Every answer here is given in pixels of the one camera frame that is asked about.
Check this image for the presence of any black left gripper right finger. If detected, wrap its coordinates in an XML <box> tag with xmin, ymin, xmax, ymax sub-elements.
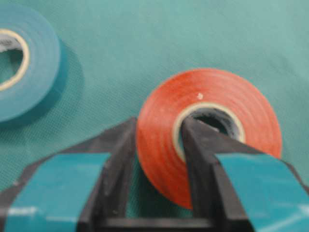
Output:
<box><xmin>182</xmin><ymin>117</ymin><xmax>309</xmax><ymax>232</ymax></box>

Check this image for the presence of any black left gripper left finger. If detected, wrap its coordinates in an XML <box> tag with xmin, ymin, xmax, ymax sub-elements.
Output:
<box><xmin>0</xmin><ymin>117</ymin><xmax>137</xmax><ymax>232</ymax></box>

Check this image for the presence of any red tape roll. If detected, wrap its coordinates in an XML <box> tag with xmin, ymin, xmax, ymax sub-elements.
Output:
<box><xmin>136</xmin><ymin>68</ymin><xmax>282</xmax><ymax>209</ymax></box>

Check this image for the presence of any teal tape roll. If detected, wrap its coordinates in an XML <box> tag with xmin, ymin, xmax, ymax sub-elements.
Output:
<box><xmin>0</xmin><ymin>3</ymin><xmax>63</xmax><ymax>123</ymax></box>

